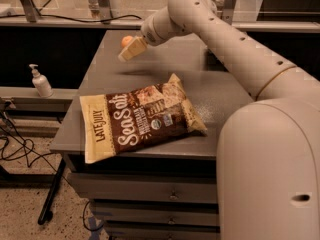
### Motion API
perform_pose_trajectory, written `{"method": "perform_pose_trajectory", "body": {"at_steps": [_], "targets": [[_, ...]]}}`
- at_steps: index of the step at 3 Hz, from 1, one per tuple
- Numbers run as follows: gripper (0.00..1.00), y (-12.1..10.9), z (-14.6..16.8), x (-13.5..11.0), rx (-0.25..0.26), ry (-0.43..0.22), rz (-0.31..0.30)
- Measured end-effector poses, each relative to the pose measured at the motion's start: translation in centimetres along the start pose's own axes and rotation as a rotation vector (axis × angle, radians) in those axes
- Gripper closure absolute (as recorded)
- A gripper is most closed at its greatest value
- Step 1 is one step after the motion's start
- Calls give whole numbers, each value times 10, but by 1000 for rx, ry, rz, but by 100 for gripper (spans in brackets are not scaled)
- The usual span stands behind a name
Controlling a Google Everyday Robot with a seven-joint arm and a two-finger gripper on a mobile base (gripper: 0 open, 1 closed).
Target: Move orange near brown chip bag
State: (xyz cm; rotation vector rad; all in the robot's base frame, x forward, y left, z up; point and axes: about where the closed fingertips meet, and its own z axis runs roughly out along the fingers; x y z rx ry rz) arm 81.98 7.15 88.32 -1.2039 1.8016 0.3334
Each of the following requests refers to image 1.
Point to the orange fruit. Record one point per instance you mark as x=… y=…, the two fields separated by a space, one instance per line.
x=125 y=40

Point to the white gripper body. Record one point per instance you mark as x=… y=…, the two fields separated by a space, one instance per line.
x=149 y=32

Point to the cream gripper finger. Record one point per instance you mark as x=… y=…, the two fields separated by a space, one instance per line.
x=135 y=47

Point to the brown sea salt chip bag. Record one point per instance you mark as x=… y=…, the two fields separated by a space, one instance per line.
x=121 y=122

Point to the black table leg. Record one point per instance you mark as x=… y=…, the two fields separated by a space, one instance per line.
x=46 y=213

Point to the grey drawer cabinet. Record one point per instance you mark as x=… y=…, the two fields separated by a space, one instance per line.
x=163 y=192

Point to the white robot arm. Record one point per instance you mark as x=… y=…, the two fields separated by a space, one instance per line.
x=268 y=154

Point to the white pump soap bottle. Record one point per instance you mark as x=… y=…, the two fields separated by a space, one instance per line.
x=40 y=82

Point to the metal window frame rail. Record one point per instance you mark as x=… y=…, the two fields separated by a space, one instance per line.
x=28 y=14

